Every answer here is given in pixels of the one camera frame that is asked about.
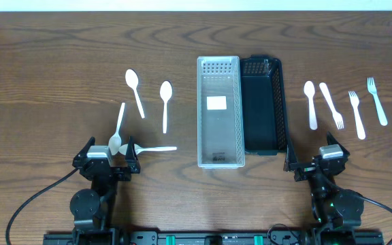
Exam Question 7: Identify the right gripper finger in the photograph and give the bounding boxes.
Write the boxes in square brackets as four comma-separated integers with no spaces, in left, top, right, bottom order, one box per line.
[285,136,297,165]
[326,131,348,155]

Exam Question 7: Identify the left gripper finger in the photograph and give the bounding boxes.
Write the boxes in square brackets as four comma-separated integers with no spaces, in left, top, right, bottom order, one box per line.
[125,136,138,167]
[74,137,95,160]

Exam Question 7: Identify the white plastic fork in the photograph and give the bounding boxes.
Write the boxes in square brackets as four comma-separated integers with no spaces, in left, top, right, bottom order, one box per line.
[348,91,366,140]
[367,77,388,126]
[319,82,344,130]

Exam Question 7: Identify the white plastic spoon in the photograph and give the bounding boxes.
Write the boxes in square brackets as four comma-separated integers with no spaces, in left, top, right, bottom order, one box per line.
[304,80,318,131]
[108,103,125,155]
[160,80,173,134]
[125,69,145,118]

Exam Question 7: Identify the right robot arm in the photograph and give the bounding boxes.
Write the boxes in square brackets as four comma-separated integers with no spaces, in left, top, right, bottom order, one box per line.
[284,133,364,244]

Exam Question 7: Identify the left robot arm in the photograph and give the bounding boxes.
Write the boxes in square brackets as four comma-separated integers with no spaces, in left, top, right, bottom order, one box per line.
[69,137,141,244]

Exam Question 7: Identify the white plastic spoon horizontal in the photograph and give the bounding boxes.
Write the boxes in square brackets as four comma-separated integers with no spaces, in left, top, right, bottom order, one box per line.
[118,144,178,155]

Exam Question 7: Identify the white plastic spoon tilted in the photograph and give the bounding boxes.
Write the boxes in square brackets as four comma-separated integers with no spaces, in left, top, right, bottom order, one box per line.
[108,103,125,155]

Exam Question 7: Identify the black plastic basket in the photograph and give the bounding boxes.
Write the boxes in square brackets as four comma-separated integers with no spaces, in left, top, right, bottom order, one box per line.
[240,54,289,156]

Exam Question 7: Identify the clear plastic basket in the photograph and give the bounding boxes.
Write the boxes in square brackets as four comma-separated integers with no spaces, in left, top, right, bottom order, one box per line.
[197,56,245,169]

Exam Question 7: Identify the left black cable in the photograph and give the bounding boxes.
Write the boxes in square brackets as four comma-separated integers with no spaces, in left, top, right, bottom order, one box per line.
[5,167,80,245]

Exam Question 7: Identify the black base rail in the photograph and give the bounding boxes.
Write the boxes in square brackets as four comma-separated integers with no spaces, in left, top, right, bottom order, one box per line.
[43,228,384,245]

